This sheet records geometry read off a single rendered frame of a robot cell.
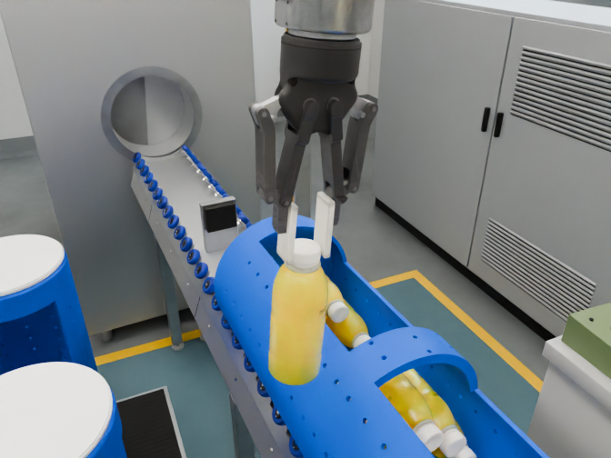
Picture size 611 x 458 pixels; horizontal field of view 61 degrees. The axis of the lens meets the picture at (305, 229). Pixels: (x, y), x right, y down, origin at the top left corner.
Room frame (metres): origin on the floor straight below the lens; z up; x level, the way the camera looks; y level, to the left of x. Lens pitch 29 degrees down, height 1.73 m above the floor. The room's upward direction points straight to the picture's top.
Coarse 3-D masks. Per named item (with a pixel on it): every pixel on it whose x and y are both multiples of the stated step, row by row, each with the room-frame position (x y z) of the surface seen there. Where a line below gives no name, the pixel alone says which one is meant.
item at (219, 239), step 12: (204, 204) 1.28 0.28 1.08; (216, 204) 1.29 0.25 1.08; (228, 204) 1.30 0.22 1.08; (204, 216) 1.28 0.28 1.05; (216, 216) 1.28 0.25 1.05; (228, 216) 1.29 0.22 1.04; (204, 228) 1.28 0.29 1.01; (216, 228) 1.28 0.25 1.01; (228, 228) 1.31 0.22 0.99; (204, 240) 1.29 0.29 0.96; (216, 240) 1.29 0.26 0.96; (228, 240) 1.31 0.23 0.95
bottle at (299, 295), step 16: (288, 272) 0.48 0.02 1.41; (304, 272) 0.47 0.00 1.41; (320, 272) 0.48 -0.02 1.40; (272, 288) 0.49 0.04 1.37; (288, 288) 0.47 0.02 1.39; (304, 288) 0.46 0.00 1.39; (320, 288) 0.47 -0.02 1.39; (272, 304) 0.48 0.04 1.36; (288, 304) 0.46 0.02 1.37; (304, 304) 0.46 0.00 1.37; (320, 304) 0.47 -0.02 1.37; (272, 320) 0.47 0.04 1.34; (288, 320) 0.46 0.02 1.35; (304, 320) 0.46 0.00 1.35; (320, 320) 0.47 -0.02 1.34; (272, 336) 0.47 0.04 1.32; (288, 336) 0.46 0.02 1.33; (304, 336) 0.46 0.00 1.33; (320, 336) 0.47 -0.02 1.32; (272, 352) 0.47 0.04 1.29; (288, 352) 0.45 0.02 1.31; (304, 352) 0.45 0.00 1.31; (320, 352) 0.47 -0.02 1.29; (272, 368) 0.47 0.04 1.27; (288, 368) 0.45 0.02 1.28; (304, 368) 0.45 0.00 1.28; (288, 384) 0.45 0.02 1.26
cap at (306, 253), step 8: (296, 240) 0.50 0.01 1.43; (304, 240) 0.51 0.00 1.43; (312, 240) 0.51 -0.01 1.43; (296, 248) 0.49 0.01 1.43; (304, 248) 0.49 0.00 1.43; (312, 248) 0.49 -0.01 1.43; (320, 248) 0.49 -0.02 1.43; (296, 256) 0.47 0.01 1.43; (304, 256) 0.47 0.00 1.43; (312, 256) 0.48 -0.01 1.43; (296, 264) 0.47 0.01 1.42; (304, 264) 0.47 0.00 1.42; (312, 264) 0.48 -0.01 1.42
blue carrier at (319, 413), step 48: (240, 240) 0.88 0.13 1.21; (336, 240) 0.93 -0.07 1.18; (240, 288) 0.77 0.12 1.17; (240, 336) 0.73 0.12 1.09; (384, 336) 0.56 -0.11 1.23; (432, 336) 0.59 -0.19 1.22; (336, 384) 0.51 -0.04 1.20; (432, 384) 0.65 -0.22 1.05; (336, 432) 0.45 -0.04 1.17; (384, 432) 0.42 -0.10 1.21; (480, 432) 0.55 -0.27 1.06
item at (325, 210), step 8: (320, 192) 0.52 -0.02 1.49; (320, 200) 0.51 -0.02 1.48; (328, 200) 0.49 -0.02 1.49; (320, 208) 0.51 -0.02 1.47; (328, 208) 0.49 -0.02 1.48; (320, 216) 0.50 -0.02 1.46; (328, 216) 0.49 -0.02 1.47; (320, 224) 0.50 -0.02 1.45; (328, 224) 0.49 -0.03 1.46; (320, 232) 0.50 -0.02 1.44; (328, 232) 0.49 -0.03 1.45; (320, 240) 0.50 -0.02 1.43; (328, 240) 0.49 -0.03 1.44; (328, 248) 0.49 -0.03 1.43; (328, 256) 0.49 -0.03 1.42
